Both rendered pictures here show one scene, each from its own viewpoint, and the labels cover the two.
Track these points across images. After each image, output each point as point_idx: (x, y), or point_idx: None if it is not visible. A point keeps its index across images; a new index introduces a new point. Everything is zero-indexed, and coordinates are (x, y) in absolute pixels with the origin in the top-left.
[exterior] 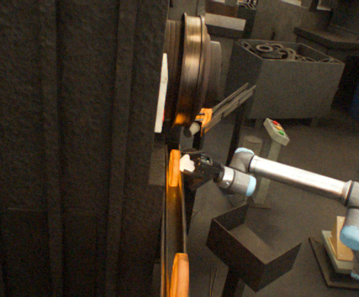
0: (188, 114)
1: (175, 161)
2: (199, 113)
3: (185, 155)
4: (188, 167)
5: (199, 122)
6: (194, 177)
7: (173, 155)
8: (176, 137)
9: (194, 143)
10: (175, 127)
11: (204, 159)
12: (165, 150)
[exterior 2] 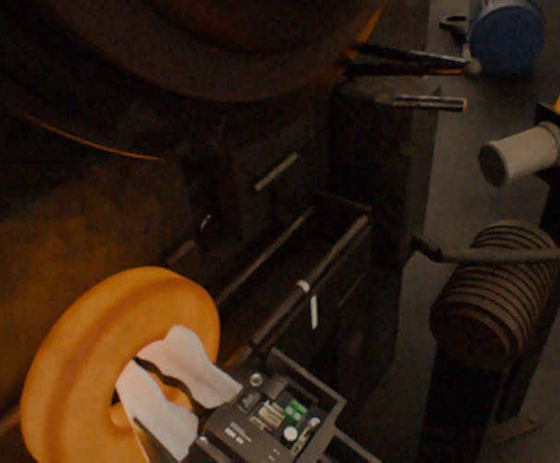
0: None
1: (44, 363)
2: (441, 62)
3: (174, 331)
4: (162, 421)
5: None
6: (479, 355)
7: (61, 319)
8: (390, 180)
9: (549, 210)
10: (382, 134)
11: (288, 405)
12: (277, 235)
